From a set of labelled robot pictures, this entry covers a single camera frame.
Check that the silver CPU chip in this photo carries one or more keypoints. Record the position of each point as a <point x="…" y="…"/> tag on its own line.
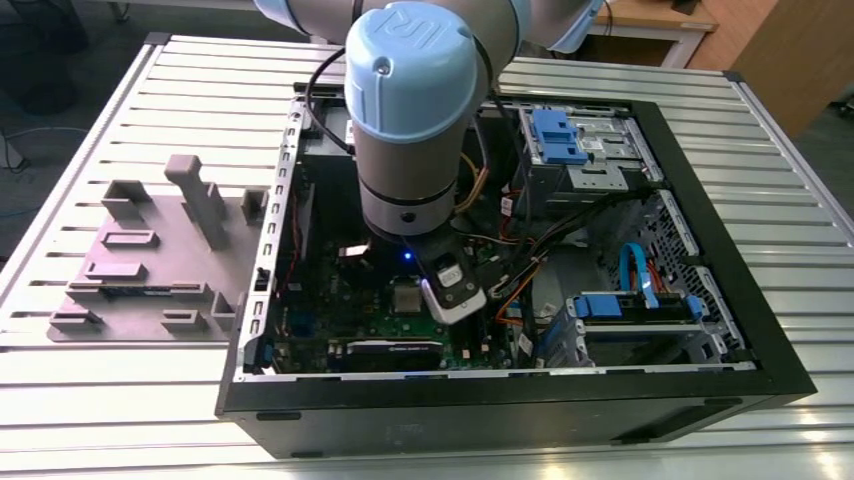
<point x="408" y="300"/>

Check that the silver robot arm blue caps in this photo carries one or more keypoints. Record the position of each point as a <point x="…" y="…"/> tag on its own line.
<point x="414" y="125"/>

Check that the green motherboard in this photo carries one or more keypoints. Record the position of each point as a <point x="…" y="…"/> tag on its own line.
<point x="348" y="320"/>

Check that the grey power supply unit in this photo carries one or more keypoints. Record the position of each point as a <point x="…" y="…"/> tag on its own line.
<point x="334" y="190"/>

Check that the short blue expansion slot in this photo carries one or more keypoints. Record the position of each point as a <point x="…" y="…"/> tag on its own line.
<point x="304" y="322"/>

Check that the black graphics card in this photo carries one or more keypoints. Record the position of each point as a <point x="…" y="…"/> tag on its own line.
<point x="388" y="355"/>

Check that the black PC case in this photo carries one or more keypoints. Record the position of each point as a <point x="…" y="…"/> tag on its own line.
<point x="468" y="415"/>

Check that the grey plastic parts rack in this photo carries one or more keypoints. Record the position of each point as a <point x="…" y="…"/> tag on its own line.
<point x="167" y="280"/>

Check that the hard disk in blue carrier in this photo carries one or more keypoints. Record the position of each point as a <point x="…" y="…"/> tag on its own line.
<point x="601" y="306"/>

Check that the grey metal disk bay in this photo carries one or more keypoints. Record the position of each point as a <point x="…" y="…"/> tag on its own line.
<point x="601" y="177"/>
<point x="641" y="327"/>

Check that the wooden desk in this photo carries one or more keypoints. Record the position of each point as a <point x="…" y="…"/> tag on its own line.
<point x="668" y="20"/>

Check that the wooden cabinet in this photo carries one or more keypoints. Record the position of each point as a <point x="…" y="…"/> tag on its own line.
<point x="801" y="60"/>

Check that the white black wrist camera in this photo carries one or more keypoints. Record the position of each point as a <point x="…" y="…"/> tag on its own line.
<point x="454" y="290"/>

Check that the blue plastic drive bracket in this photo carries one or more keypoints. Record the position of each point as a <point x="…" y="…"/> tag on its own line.
<point x="557" y="135"/>

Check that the white desk frame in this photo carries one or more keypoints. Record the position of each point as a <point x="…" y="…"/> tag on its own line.
<point x="121" y="9"/>

